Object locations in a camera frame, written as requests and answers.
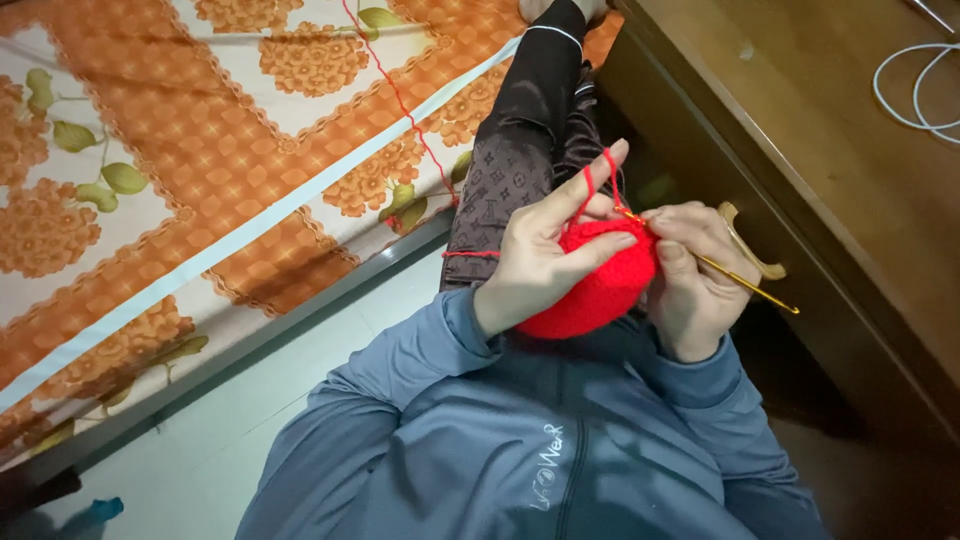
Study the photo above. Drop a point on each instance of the person's left hand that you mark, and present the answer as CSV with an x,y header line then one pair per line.
x,y
529,255

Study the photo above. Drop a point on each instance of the person's right hand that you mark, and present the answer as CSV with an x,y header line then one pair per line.
x,y
705,300

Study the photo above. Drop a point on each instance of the gold crochet hook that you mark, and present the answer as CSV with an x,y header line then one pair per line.
x,y
750,287

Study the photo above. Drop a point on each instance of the red crochet piece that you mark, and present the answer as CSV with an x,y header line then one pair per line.
x,y
600,292

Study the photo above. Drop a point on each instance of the red yarn strand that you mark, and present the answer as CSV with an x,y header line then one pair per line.
x,y
405,109

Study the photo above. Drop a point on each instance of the black patterned trousers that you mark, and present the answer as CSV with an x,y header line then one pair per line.
x,y
525,150

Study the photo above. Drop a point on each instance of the brown wooden desk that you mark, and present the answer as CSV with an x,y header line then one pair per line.
x,y
810,150

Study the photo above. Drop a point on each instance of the blue zip jacket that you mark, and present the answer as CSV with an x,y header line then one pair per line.
x,y
525,450

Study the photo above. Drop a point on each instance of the person's foot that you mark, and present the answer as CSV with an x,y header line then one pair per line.
x,y
534,7

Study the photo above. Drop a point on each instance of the orange floral bed sheet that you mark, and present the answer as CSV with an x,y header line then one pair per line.
x,y
187,172

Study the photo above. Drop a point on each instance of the thin metal rod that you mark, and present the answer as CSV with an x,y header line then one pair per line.
x,y
930,15

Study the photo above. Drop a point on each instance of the small blue object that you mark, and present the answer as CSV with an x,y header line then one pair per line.
x,y
97,514

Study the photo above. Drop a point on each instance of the dark object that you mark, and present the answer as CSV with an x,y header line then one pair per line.
x,y
34,502

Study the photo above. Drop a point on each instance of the dark bed frame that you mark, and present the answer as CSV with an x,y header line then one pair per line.
x,y
247,349

